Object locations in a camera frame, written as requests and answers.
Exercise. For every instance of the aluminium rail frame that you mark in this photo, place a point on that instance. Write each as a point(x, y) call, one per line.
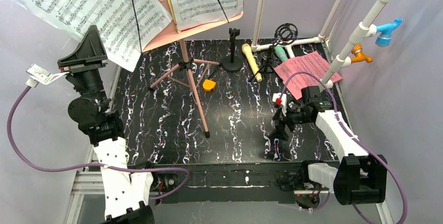
point(237, 162)

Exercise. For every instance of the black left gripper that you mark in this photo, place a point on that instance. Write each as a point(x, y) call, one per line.
point(83, 65)

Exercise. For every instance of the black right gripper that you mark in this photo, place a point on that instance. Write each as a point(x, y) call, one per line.
point(283, 120)

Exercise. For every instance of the green microphone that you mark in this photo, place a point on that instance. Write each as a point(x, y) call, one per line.
point(280, 53)

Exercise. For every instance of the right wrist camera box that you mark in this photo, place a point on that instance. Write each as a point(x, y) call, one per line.
point(280, 102)

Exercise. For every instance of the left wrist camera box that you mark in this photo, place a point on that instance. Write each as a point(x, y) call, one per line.
point(39, 75)

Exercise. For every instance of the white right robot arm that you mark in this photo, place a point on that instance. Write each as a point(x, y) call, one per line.
point(360, 177)

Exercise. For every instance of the orange tape measure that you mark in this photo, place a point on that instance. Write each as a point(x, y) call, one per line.
point(209, 85)

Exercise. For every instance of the orange pipe fitting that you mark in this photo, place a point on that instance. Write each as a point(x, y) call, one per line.
point(359, 55)

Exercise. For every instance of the cream yellow microphone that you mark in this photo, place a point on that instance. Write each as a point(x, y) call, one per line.
point(247, 51)

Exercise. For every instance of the small black tripod stand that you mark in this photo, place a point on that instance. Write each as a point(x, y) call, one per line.
point(284, 35)

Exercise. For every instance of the white PVC pipe frame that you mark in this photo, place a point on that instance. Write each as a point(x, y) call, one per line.
point(404, 68)

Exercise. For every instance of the right robot arm base mount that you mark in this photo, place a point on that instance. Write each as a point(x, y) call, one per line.
point(309, 195)

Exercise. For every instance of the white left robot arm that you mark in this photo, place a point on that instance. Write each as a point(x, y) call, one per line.
point(126, 193)

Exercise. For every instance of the black microphone stand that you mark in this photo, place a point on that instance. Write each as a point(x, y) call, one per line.
point(230, 63)

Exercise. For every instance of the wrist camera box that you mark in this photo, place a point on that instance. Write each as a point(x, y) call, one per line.
point(39, 75)
point(280, 102)

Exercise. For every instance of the blue pipe fitting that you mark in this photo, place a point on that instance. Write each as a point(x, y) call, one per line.
point(385, 32)

